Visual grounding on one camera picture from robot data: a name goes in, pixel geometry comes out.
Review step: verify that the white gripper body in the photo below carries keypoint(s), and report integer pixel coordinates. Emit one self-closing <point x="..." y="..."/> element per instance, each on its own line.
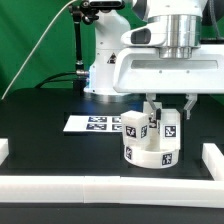
<point x="141" y="70"/>

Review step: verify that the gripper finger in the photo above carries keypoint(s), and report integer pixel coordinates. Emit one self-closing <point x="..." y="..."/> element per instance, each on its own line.
<point x="191" y="101"/>
<point x="154" y="110"/>

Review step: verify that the white round stool seat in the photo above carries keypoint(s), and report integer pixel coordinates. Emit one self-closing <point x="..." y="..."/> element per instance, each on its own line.
<point x="151" y="159"/>

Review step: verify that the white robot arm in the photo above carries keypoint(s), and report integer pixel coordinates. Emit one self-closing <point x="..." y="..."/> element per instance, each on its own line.
<point x="153" y="47"/>

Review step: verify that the white paper with markers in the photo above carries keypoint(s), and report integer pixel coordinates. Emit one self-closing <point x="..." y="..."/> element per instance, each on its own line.
<point x="90" y="123"/>

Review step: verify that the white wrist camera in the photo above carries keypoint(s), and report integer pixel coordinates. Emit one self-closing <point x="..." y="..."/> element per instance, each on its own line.
<point x="142" y="37"/>

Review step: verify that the black overhead camera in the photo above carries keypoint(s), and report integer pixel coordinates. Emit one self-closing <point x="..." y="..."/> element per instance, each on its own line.
<point x="103" y="4"/>

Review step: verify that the white front rail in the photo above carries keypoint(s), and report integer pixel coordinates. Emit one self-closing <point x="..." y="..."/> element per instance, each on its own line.
<point x="118" y="190"/>

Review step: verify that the white left rail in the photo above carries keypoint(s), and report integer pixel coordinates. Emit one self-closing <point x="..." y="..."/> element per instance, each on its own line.
<point x="4" y="150"/>

